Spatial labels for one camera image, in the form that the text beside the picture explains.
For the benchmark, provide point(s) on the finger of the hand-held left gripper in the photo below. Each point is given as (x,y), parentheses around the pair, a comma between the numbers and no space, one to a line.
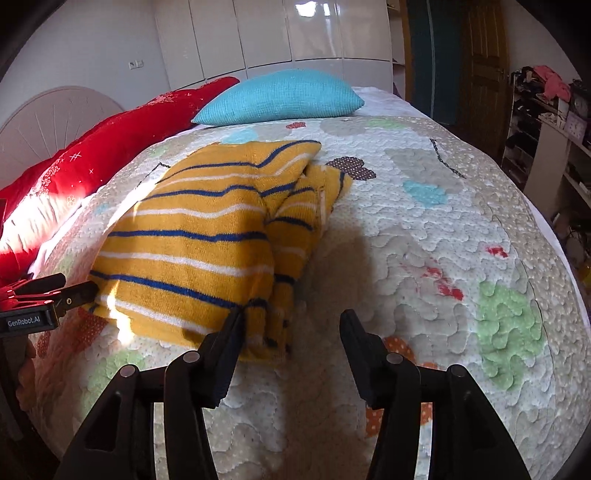
(44,282)
(78,295)

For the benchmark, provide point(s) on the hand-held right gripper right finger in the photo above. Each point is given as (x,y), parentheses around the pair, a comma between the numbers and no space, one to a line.
(362,355)

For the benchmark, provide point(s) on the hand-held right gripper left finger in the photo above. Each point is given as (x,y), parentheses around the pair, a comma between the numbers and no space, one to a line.
(226,355)

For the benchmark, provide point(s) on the yellow striped sweater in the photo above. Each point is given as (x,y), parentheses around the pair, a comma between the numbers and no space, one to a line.
(198,240)

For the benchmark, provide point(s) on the printed quilted blanket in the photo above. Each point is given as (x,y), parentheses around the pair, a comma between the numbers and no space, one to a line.
(415,240)

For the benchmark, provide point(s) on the red printed pillow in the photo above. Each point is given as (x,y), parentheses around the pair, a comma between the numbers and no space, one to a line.
(92,152)

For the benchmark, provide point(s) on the pale round headboard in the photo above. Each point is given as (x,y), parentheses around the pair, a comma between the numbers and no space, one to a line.
(51,120)

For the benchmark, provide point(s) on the white bed sheet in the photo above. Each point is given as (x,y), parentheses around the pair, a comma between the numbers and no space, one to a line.
(388,99)

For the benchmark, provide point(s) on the turquoise knitted pillow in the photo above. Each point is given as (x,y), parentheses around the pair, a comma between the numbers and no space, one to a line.
(281,97)

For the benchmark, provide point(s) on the cluttered white shelf unit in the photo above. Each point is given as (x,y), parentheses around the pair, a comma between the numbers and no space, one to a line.
(549,152)

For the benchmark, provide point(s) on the dark teal panel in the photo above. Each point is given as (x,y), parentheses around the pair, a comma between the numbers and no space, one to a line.
(434,55)

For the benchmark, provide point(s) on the brown wooden door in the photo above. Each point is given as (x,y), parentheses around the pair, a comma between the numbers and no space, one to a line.
(485,69)

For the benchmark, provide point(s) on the small white clock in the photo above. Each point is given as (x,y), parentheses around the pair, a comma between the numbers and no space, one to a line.
(575,124)

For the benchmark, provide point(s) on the glossy white wardrobe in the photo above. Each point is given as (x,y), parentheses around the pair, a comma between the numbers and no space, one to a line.
(277,32)

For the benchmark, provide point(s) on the pink cloth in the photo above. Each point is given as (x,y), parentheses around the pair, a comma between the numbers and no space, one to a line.
(551,81)

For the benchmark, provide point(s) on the black clock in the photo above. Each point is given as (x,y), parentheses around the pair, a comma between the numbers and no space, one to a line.
(581,101)

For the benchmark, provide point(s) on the wall socket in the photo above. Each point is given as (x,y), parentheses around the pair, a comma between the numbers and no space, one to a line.
(135,64)

